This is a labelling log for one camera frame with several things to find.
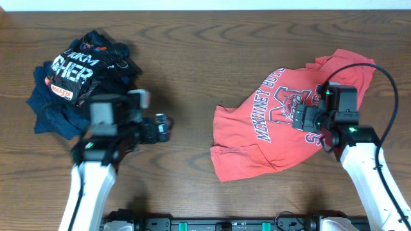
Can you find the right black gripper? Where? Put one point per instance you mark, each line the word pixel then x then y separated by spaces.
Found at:
pixel 310 113

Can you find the black printed jersey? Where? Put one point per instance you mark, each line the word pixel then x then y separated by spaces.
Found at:
pixel 91 65

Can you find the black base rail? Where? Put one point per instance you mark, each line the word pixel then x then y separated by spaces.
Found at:
pixel 328 220

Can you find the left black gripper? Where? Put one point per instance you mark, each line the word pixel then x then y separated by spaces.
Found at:
pixel 164 134

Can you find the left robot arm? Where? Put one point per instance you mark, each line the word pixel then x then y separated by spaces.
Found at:
pixel 117 128

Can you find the navy blue t-shirt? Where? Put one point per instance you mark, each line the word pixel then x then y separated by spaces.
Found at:
pixel 53 115

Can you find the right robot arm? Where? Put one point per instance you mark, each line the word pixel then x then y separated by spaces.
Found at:
pixel 357 147

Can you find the red printed t-shirt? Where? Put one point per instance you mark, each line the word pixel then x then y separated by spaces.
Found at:
pixel 258 138

